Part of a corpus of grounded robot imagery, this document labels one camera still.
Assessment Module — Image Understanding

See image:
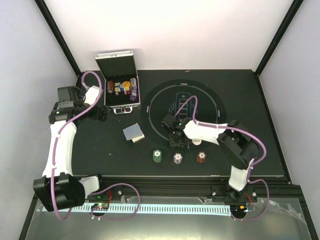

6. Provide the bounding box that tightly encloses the aluminium poker case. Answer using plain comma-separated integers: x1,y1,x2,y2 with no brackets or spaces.
95,50,141,115

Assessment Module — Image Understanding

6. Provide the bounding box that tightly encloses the right controller board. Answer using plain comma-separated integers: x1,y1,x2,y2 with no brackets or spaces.
230,205,256,213

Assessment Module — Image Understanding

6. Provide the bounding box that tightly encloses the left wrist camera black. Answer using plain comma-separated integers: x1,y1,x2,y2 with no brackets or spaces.
57,86,78,109

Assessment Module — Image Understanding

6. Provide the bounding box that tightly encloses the controller board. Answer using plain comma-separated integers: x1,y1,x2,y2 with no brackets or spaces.
230,205,256,213
91,203,110,211

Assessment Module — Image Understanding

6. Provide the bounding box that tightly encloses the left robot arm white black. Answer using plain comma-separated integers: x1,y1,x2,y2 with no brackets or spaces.
32,86,108,212

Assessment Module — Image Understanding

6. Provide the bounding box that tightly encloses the brown poker chip stack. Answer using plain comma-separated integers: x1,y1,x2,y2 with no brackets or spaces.
196,151,207,163

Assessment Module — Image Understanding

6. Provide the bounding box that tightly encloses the white dealer button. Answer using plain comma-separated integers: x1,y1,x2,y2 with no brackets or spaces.
192,138,202,146

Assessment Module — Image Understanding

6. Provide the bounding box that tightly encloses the black frame post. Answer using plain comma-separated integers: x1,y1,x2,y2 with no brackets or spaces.
254,0,304,77
34,0,82,77

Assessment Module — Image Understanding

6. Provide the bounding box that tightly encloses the green poker chip stack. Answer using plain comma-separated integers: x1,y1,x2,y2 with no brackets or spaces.
152,149,162,163

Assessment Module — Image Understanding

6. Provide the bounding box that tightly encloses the yellow big blind button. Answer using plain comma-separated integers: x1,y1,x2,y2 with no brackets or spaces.
122,81,131,91

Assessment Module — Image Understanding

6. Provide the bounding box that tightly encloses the round black poker mat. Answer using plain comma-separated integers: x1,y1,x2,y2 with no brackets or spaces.
140,79,227,151

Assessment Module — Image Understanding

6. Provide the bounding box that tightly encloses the blue patterned card deck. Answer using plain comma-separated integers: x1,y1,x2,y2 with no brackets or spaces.
122,123,144,141

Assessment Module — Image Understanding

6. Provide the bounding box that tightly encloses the black aluminium mounting rail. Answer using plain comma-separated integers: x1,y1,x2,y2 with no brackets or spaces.
98,176,305,201

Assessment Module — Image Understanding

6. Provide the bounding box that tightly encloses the white slotted cable duct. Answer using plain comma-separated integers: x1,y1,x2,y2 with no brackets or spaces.
74,201,231,217

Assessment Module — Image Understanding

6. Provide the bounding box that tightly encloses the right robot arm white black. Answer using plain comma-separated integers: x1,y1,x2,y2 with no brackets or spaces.
161,114,259,202

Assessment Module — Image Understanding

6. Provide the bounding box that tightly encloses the purple chip row in case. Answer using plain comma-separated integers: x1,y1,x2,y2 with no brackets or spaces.
129,78,139,102

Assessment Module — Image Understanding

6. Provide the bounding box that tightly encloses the white playing card box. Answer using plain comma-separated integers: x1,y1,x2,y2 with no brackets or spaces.
131,135,145,143

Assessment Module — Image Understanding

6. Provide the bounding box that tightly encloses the brown chip row in case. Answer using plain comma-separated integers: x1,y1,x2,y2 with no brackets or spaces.
106,80,115,94

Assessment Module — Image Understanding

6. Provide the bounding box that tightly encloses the blue yellow card box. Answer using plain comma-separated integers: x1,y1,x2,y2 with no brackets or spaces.
114,82,131,93

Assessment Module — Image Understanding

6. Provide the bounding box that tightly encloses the blue white poker chip stack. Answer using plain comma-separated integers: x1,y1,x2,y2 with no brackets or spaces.
173,152,183,164

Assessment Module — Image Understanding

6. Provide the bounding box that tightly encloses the left controller board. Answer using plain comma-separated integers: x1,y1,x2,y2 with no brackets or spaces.
91,203,110,211

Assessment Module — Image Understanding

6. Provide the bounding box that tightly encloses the black frame post left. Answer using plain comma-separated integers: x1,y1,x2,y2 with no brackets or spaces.
34,0,82,77

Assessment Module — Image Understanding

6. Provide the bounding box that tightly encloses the black frame post right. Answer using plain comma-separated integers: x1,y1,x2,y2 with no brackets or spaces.
254,0,304,77

